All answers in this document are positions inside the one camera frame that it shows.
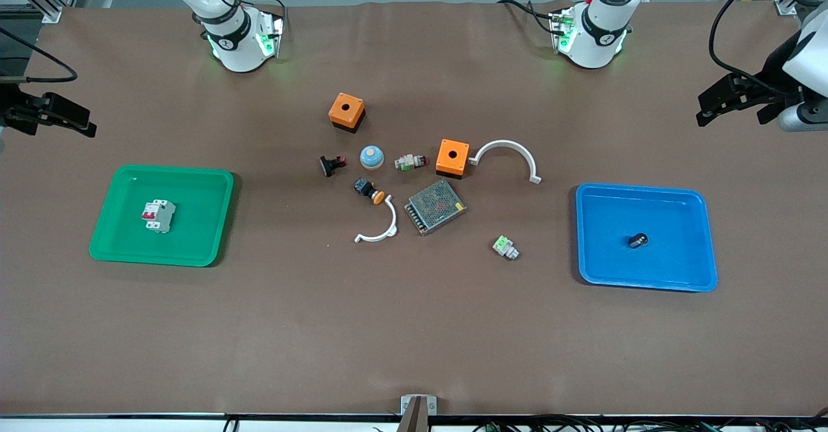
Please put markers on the white breaker with red switch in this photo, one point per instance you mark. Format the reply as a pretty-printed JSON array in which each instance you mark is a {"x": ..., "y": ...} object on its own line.
[{"x": 162, "y": 217}]

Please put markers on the grey metal camera bracket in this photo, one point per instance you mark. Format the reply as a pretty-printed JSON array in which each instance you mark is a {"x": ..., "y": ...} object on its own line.
[{"x": 407, "y": 406}]

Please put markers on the blue plastic tray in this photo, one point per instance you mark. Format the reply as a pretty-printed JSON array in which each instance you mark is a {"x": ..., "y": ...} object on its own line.
[{"x": 673, "y": 264}]

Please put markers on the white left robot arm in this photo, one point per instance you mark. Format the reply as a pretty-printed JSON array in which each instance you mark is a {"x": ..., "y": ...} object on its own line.
[{"x": 592, "y": 50}]

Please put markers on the large white curved clamp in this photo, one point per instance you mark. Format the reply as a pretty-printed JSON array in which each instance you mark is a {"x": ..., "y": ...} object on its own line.
[{"x": 504, "y": 143}]

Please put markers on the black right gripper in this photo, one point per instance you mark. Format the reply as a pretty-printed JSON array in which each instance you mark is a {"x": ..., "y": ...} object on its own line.
[{"x": 13, "y": 105}]

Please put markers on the black push button red stripe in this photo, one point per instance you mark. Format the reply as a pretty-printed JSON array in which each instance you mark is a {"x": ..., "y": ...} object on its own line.
[{"x": 331, "y": 165}]

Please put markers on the green and white switch block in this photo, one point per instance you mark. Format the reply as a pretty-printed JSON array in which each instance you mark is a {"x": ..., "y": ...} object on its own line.
[{"x": 504, "y": 247}]

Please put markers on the white switch green red ends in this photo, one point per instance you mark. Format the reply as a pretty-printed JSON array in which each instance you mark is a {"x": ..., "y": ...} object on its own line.
[{"x": 409, "y": 162}]

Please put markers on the orange button box with hole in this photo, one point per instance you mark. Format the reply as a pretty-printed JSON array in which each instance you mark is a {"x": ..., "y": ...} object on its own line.
[
  {"x": 446, "y": 162},
  {"x": 337, "y": 114}
]

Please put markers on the green plastic tray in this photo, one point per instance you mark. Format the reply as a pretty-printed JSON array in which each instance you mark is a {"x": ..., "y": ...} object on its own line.
[{"x": 194, "y": 225}]

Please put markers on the black button with orange cap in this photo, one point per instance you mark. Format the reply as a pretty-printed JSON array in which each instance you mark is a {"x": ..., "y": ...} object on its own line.
[{"x": 367, "y": 189}]

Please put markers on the small black cylindrical capacitor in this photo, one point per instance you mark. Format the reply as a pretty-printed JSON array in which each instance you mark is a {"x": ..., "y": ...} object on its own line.
[{"x": 638, "y": 240}]

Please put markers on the small white curved clamp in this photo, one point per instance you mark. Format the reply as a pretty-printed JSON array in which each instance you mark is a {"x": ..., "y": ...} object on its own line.
[{"x": 391, "y": 222}]

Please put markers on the blue dome push button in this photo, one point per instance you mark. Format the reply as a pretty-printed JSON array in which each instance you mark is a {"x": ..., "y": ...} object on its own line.
[{"x": 372, "y": 158}]

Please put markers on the metal mesh power supply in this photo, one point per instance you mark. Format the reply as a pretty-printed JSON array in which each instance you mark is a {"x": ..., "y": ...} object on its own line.
[{"x": 435, "y": 207}]

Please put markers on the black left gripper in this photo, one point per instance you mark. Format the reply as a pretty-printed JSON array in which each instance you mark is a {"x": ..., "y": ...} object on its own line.
[{"x": 774, "y": 69}]

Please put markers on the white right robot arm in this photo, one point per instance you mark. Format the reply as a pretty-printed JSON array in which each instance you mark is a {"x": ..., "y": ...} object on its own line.
[{"x": 236, "y": 50}]

